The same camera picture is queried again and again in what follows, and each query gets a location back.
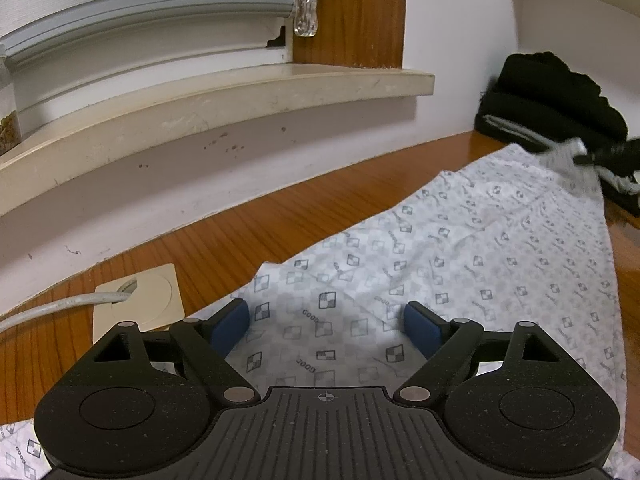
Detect white cable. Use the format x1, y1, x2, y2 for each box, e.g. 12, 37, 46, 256
0, 281, 138, 332

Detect wooden window frame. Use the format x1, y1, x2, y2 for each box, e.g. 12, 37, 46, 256
287, 0, 408, 70

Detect grey roller shutter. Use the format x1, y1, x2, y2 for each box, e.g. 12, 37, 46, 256
0, 0, 296, 68

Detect beige window sill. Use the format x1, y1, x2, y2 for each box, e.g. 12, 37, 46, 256
0, 65, 436, 216

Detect grey folded garment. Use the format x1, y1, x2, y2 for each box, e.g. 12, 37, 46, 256
481, 114, 640, 196

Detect white checker-print pajama pants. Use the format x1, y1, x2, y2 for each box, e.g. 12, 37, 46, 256
0, 142, 628, 480

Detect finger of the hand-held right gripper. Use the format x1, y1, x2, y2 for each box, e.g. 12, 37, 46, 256
573, 139, 640, 166

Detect beige cable outlet plate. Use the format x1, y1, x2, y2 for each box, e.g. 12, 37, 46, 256
94, 264, 187, 347

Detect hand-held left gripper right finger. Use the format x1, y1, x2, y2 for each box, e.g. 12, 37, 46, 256
393, 301, 557, 406

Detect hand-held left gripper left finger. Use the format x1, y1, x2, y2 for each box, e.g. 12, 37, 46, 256
91, 298, 262, 406

